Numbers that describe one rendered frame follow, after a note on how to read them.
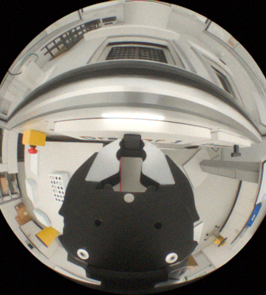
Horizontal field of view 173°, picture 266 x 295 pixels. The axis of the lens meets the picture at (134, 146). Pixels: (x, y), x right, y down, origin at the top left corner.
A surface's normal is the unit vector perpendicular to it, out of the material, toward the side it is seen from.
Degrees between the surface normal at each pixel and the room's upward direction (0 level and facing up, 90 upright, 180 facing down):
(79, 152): 0
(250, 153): 90
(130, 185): 0
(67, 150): 0
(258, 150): 90
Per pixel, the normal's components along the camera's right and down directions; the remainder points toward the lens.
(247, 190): -1.00, -0.06
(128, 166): 0.03, -0.07
